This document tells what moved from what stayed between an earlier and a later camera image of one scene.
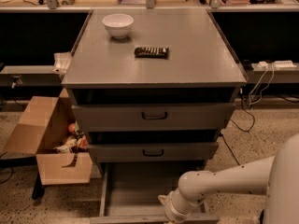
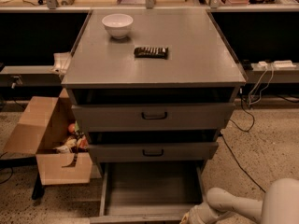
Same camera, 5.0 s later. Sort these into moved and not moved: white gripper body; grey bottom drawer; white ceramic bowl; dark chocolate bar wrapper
Moved: white gripper body
Not moved: dark chocolate bar wrapper; grey bottom drawer; white ceramic bowl
